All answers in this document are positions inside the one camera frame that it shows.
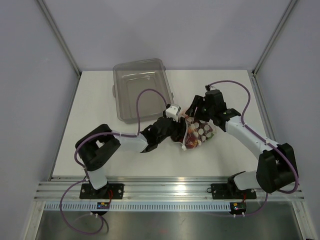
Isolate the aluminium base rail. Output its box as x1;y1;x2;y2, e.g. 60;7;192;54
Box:
33;176;305;201

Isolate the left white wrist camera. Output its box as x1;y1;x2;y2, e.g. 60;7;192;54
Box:
165;104;181;122

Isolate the grey transparent plastic container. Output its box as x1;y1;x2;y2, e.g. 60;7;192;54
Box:
112;58;174;124

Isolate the left aluminium frame post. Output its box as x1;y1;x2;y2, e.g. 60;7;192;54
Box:
34;0;81;78

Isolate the clear zip top bag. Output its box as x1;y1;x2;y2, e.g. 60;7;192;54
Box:
171;112;217;151

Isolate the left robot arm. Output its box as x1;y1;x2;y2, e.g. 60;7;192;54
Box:
74;116;187;199

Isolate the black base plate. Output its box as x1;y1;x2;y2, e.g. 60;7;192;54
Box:
207;183;257;200
79;183;125;200

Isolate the aluminium frame post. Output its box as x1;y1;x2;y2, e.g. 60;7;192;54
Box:
34;0;81;78
251;0;301;77

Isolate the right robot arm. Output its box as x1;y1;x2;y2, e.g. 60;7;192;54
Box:
186;90;299;198

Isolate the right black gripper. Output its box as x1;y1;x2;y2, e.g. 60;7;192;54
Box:
185;95;215;123

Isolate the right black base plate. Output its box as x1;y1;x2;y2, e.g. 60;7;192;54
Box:
207;183;257;200

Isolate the right aluminium frame post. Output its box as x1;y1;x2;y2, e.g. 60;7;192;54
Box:
251;0;301;77

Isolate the white slotted cable duct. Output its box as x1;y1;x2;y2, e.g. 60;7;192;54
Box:
44;202;231;212

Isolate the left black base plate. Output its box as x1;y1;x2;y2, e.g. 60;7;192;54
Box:
79;183;125;200

